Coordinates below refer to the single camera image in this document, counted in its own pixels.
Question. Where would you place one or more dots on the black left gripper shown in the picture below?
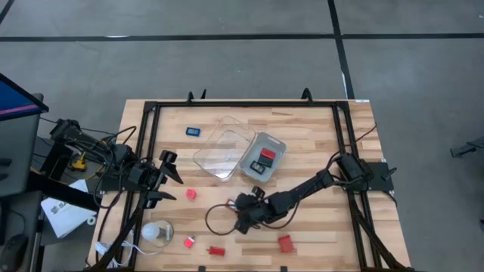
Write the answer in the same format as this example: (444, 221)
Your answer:
(145, 175)

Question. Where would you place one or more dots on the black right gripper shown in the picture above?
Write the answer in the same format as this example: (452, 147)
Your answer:
(259, 212)

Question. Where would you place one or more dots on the pink cube wall charger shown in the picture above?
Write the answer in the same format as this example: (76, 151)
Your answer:
(191, 194)

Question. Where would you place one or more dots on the small red plug adapter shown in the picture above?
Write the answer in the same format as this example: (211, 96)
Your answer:
(217, 251)

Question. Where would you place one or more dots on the red box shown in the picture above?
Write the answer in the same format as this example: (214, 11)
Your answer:
(286, 244)

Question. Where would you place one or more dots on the black rectangular gadget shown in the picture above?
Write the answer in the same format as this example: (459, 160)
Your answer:
(265, 162)

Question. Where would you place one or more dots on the small blue digital meter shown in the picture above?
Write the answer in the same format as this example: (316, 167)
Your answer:
(193, 131)

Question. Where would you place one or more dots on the pink red plug adapter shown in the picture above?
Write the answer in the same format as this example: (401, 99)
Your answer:
(188, 242)

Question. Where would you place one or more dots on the small red digital meter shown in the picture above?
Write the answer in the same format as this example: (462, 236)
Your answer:
(268, 153)

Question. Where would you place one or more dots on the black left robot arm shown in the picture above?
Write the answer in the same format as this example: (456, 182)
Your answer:
(117, 155)

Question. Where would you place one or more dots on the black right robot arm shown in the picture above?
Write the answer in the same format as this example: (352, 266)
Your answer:
(302, 189)

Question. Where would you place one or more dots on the white bulb wooden lamp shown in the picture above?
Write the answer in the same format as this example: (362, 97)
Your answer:
(151, 231)

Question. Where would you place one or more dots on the clear plastic bin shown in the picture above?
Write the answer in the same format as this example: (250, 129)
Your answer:
(223, 151)

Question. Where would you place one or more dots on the white tape roll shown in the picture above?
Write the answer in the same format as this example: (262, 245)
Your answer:
(92, 218)

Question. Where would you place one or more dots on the yellow tool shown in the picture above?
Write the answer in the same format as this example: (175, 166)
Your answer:
(79, 163)

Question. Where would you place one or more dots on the white paper sheet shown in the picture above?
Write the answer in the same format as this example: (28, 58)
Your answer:
(64, 217)

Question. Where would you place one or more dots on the grey cabinet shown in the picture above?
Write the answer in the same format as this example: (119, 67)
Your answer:
(19, 151)

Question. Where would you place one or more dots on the black computer mouse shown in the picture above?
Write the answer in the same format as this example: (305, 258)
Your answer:
(13, 251)

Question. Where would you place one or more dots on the computer monitor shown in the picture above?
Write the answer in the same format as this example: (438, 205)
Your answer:
(15, 100)

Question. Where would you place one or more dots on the black chair base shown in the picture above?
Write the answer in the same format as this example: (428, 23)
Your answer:
(463, 150)

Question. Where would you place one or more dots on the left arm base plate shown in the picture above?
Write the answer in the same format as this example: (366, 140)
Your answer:
(109, 185)

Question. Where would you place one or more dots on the black aluminium table frame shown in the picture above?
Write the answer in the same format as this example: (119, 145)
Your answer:
(242, 103)

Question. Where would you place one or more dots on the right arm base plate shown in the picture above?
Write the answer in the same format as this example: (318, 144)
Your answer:
(382, 181)

